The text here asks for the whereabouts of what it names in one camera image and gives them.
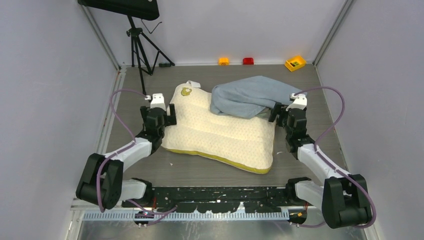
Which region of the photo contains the blue pillowcase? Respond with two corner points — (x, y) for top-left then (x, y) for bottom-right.
(209, 75), (301, 119)

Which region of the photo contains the cream pillow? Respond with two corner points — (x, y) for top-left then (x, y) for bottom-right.
(161, 83), (275, 174)

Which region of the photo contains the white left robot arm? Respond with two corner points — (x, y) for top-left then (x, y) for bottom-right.
(75, 103), (177, 212)

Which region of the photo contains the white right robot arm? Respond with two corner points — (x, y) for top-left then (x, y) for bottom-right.
(268, 102), (376, 229)

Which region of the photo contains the yellow plastic bin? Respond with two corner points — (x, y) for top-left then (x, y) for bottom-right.
(284, 55), (307, 72)

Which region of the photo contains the small black block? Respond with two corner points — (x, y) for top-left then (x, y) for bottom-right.
(158, 62), (173, 68)

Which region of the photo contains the black tripod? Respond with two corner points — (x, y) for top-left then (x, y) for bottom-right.
(126, 15), (176, 95)

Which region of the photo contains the red toy block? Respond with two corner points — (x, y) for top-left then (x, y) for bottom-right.
(242, 57), (255, 65)

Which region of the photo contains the orange toy block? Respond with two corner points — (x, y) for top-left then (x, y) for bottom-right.
(218, 57), (230, 66)

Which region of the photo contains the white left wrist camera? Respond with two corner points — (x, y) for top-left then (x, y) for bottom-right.
(144, 93), (167, 111)

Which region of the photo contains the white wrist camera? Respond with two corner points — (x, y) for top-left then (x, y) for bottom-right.
(144, 93), (167, 111)
(286, 93), (308, 112)

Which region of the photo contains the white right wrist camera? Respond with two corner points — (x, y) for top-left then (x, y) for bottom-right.
(286, 93), (308, 112)

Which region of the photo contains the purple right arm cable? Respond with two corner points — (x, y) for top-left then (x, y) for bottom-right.
(293, 86), (378, 229)

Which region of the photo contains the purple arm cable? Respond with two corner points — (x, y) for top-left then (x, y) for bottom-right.
(293, 86), (378, 229)
(96, 88), (178, 226)

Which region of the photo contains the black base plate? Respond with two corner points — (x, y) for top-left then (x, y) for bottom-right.
(122, 186), (306, 214)

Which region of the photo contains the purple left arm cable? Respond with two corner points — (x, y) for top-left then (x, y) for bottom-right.
(96, 88), (178, 226)

